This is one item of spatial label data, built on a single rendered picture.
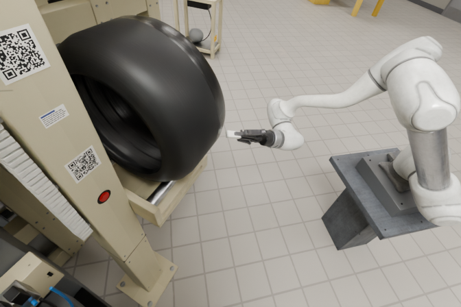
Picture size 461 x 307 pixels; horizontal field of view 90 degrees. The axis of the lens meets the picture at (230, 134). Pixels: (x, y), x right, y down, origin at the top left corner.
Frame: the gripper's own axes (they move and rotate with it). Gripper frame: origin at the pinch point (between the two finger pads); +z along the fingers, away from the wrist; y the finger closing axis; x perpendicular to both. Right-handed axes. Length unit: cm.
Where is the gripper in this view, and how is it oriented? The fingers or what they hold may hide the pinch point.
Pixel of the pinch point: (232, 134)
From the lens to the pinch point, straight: 99.1
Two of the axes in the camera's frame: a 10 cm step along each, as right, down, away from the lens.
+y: -5.1, 4.2, 7.5
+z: -8.5, -0.9, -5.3
